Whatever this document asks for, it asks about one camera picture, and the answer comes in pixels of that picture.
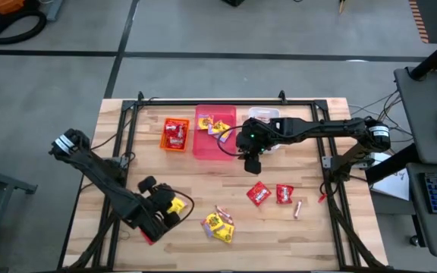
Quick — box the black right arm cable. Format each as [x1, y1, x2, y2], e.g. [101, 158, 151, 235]
[215, 124, 244, 158]

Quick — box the black vacuum hose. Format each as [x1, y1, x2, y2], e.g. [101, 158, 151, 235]
[0, 9, 48, 46]

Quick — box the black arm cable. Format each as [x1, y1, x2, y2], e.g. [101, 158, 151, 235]
[215, 124, 244, 158]
[165, 186, 196, 227]

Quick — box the white paper sheet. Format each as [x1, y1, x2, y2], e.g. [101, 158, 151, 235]
[369, 153, 410, 201]

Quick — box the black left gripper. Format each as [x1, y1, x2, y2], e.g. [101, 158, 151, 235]
[137, 175, 182, 242]

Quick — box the orange vacuum cleaner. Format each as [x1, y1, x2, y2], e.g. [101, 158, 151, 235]
[0, 0, 28, 16]

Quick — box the black stand pole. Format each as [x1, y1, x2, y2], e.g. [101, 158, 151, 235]
[407, 32, 437, 81]

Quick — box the black side stand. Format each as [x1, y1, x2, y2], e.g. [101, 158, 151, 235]
[0, 151, 38, 273]

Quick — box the white plastic basket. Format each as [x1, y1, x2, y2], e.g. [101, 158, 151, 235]
[247, 106, 282, 155]

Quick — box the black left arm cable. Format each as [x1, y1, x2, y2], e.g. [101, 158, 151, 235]
[165, 186, 196, 227]

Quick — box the orange mesh basket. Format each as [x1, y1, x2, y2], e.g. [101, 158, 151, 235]
[159, 117, 191, 152]

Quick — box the pink plastic basket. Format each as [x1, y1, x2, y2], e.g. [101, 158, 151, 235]
[192, 104, 238, 162]

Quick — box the black aluminium table frame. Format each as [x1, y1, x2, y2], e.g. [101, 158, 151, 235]
[57, 90, 388, 272]

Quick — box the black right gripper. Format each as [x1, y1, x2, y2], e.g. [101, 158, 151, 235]
[237, 117, 282, 176]

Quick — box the grey desk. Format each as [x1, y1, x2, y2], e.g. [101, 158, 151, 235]
[406, 162, 437, 259]
[394, 66, 437, 165]

